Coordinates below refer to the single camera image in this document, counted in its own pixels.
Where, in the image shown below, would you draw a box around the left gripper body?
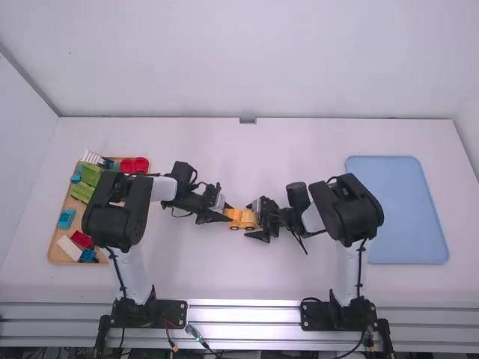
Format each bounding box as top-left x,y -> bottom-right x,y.
194,182 -> 222,218

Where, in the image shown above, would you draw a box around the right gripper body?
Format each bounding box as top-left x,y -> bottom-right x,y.
259,194 -> 281,239

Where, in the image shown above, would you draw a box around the yellow toy car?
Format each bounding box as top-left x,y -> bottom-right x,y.
222,207 -> 260,231

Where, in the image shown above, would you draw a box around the red toy car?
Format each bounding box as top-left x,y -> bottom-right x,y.
119,156 -> 153,174

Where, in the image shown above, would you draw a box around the silver rails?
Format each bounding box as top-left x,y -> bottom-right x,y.
0,298 -> 479,351

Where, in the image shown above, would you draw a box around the green toy brick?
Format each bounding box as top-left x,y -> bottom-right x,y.
81,164 -> 104,186
70,182 -> 94,205

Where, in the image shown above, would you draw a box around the white ridged toy brick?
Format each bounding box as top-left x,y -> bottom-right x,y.
82,149 -> 106,165

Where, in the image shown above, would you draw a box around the red toy brick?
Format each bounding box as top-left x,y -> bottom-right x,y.
70,230 -> 94,248

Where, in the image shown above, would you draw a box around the blue mat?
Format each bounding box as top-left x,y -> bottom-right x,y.
344,155 -> 450,266

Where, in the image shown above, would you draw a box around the tan tray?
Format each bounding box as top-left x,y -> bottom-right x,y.
46,156 -> 153,266

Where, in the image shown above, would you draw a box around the black cable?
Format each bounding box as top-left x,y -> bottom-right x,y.
106,245 -> 130,300
188,168 -> 222,195
286,220 -> 310,257
357,239 -> 367,300

